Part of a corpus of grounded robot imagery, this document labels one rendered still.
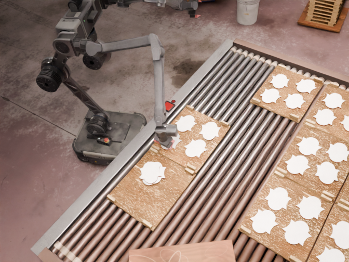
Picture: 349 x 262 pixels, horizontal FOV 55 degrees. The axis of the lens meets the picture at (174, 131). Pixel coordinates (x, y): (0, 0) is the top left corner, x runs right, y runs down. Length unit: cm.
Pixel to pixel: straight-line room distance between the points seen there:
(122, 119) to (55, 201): 95
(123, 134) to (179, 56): 146
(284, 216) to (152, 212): 71
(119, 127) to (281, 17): 267
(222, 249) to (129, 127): 177
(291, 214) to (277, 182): 20
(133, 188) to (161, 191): 17
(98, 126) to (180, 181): 129
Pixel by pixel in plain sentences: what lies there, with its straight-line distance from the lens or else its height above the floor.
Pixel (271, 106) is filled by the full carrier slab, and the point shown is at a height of 94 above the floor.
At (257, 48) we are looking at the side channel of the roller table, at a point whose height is 95.
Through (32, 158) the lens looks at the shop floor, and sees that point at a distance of 363.
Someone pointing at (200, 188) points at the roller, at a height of 92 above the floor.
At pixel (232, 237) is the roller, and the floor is 92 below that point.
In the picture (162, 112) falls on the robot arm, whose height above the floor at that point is 122.
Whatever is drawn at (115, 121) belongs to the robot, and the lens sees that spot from 327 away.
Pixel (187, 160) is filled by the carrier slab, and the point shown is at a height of 94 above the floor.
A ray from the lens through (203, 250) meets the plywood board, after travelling 171.
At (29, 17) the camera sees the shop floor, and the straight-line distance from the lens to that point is 561.
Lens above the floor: 266
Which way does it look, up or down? 52 degrees down
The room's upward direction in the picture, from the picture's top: 9 degrees counter-clockwise
